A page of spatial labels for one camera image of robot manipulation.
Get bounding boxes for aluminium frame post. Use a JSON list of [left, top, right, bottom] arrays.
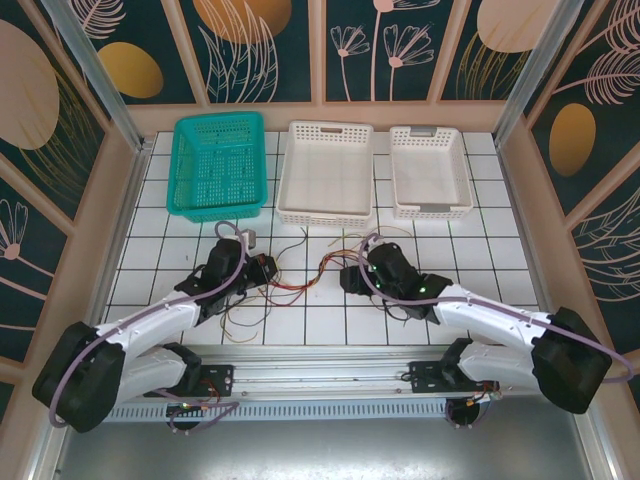
[[492, 0, 594, 149], [42, 0, 154, 156]]

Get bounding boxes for grey metal base sheet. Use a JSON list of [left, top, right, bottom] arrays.
[[29, 399, 621, 480]]

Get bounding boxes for large white perforated basket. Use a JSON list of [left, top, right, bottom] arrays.
[[275, 119, 375, 226]]

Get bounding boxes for big pink disc wall panel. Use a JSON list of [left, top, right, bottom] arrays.
[[0, 0, 110, 229]]

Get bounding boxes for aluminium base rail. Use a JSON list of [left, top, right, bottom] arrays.
[[89, 343, 594, 401]]

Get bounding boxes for gold oval pink leaves panel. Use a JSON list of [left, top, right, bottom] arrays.
[[522, 0, 640, 224]]

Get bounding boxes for dark grey thin wire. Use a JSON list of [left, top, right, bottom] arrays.
[[278, 228, 308, 257]]

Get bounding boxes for gold oval feather wall panel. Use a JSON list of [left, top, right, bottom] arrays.
[[74, 0, 207, 107]]

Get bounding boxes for small white basket grey handles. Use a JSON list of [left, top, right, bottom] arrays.
[[388, 124, 475, 221]]

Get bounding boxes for slotted grey cable duct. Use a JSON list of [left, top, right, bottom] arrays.
[[107, 399, 454, 422]]

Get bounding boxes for pink fern leaves wall panel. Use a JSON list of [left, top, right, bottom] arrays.
[[567, 184, 640, 359]]

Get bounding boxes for teal perforated plastic basket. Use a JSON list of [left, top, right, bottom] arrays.
[[165, 110, 271, 224]]

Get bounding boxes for aluminium side rail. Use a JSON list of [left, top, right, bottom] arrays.
[[88, 144, 151, 339], [497, 142, 569, 356]]

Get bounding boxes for pink flowers wall panel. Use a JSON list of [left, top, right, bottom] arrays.
[[319, 0, 469, 105]]

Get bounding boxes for orange circle leaves wall panel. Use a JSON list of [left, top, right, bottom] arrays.
[[178, 0, 317, 105]]

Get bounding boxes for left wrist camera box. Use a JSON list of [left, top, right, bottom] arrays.
[[230, 227, 259, 250]]

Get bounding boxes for short purple cable loop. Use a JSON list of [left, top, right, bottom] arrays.
[[167, 401, 240, 435], [446, 398, 494, 431]]

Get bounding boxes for pink circle gold lines panel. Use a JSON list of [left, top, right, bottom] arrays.
[[437, 0, 554, 104]]

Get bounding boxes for red thin wire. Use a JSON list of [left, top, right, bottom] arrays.
[[259, 257, 346, 301]]

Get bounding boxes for small pink flower wall panel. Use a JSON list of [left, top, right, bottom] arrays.
[[0, 149, 76, 369]]

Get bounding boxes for yellow thin wire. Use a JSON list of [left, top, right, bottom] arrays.
[[339, 227, 416, 242]]

